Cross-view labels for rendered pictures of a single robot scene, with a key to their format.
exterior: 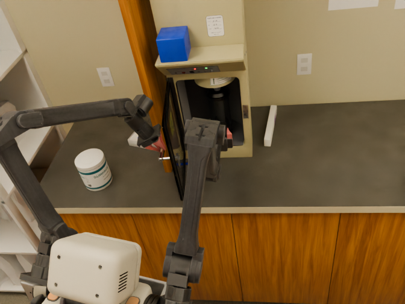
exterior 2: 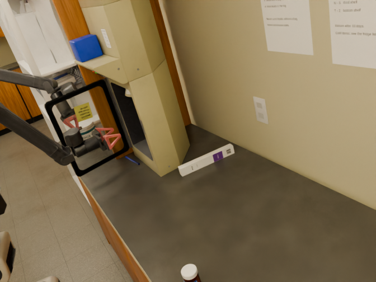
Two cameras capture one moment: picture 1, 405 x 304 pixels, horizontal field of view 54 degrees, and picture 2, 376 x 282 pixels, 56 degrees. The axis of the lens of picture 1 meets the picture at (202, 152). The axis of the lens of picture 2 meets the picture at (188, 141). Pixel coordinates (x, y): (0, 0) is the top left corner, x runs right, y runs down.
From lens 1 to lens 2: 1.63 m
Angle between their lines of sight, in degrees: 46
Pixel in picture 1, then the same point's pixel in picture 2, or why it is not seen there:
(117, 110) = (36, 84)
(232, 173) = (134, 180)
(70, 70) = not seen: hidden behind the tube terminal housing
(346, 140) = (233, 207)
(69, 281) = not seen: outside the picture
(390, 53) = (342, 127)
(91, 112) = (15, 79)
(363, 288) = not seen: outside the picture
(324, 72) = (280, 126)
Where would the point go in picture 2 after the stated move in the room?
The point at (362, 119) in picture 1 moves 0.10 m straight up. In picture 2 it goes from (282, 198) to (279, 175)
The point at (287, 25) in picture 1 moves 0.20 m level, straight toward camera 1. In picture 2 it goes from (240, 60) to (199, 77)
